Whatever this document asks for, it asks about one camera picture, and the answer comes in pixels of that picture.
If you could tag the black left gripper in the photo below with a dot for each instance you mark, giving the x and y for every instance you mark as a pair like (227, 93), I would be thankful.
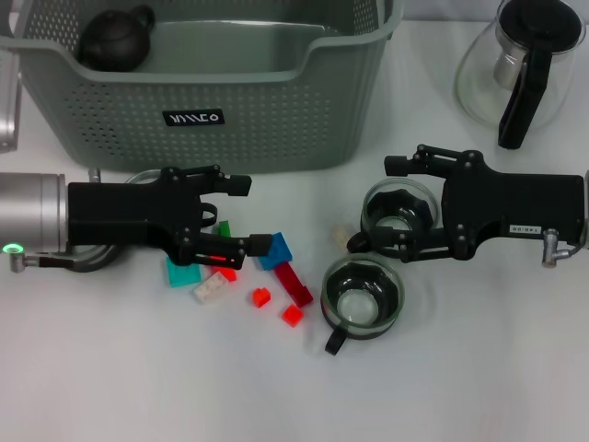
(119, 207)

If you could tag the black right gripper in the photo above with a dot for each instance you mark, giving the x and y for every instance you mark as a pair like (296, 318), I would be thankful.
(515, 207)

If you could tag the grey-green perforated storage bin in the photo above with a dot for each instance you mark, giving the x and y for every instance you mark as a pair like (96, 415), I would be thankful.
(276, 119)

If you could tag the blue square toy plate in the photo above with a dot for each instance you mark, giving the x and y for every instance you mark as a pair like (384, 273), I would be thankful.
(278, 253)

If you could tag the orange-red wedge toy brick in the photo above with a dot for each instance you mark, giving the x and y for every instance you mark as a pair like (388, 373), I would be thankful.
(227, 274)

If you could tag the translucent beige toy brick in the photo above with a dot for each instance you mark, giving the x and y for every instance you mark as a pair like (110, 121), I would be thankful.
(341, 236)

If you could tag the small red notched brick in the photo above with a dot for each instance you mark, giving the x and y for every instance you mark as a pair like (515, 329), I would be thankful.
(261, 298)

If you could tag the dark red long brick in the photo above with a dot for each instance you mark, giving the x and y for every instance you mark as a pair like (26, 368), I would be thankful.
(294, 287)

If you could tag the white toy brick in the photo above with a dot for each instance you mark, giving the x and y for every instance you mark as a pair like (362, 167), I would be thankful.
(209, 291)

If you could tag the teal square toy plate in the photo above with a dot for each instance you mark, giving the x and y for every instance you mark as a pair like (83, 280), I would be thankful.
(181, 276)

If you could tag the small red square brick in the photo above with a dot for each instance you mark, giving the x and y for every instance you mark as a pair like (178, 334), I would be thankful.
(292, 316)

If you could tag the dark clay teapot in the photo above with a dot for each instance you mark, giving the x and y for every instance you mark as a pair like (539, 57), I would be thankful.
(115, 41)

